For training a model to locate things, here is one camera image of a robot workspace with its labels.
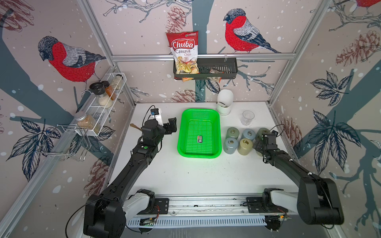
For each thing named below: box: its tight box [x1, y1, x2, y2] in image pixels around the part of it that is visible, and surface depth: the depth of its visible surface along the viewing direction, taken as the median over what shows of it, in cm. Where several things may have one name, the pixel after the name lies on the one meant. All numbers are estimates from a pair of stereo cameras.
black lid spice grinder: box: [89, 81, 113, 109], surface depth 73 cm
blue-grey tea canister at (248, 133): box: [240, 128, 256, 141], surface depth 94 cm
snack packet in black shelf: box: [206, 67, 223, 83], surface depth 92 cm
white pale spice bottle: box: [111, 74, 124, 90], surface depth 87 cm
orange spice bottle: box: [101, 80, 117, 101], surface depth 78 cm
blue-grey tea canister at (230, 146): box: [223, 137, 239, 155], surface depth 90 cm
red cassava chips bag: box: [165, 30, 200, 82], surface depth 85 cm
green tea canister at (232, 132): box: [225, 126, 240, 140], surface depth 95 cm
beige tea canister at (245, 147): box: [237, 137, 254, 156], surface depth 89 cm
